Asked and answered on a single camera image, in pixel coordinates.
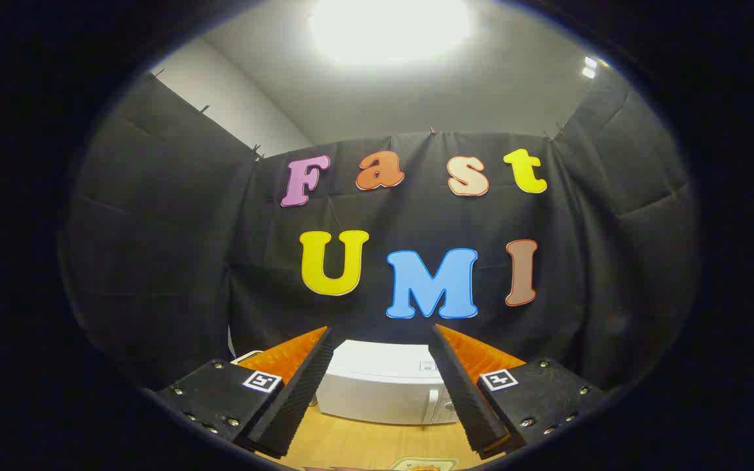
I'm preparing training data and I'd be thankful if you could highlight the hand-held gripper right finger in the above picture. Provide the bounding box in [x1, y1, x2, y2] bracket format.
[428, 324, 610, 459]

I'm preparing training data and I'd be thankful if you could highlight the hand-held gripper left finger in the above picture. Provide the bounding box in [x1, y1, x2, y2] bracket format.
[154, 326, 336, 459]

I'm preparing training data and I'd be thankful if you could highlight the white microwave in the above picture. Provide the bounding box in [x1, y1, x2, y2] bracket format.
[316, 339, 459, 426]

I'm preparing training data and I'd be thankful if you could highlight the small white square plate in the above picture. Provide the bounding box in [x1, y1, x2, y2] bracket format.
[389, 457, 459, 471]

